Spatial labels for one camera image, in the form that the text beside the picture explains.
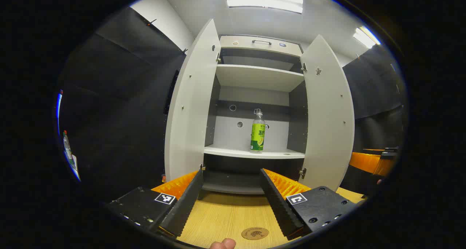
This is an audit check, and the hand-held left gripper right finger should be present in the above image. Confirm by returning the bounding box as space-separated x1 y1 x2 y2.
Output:
260 168 361 241

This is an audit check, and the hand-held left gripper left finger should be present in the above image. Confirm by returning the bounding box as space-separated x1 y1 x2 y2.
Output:
106 169 204 238

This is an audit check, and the round cork coaster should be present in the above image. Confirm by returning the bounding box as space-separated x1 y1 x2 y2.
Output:
241 226 269 240

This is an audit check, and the grey cabinet door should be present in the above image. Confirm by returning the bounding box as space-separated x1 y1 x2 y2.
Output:
165 19 221 182
299 34 355 191

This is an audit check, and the green label bottle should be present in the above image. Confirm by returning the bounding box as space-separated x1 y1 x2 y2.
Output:
250 109 266 154

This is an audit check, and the grey cabinet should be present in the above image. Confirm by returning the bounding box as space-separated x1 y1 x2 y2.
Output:
165 19 355 195

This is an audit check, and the grey cabinet shelf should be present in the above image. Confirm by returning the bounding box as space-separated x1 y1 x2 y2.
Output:
216 64 305 93
204 145 305 159

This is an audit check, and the small clear bottle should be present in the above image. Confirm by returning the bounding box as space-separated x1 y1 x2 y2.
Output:
63 130 73 163

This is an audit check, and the small ceiling light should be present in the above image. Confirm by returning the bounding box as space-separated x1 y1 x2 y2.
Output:
352 26 381 48

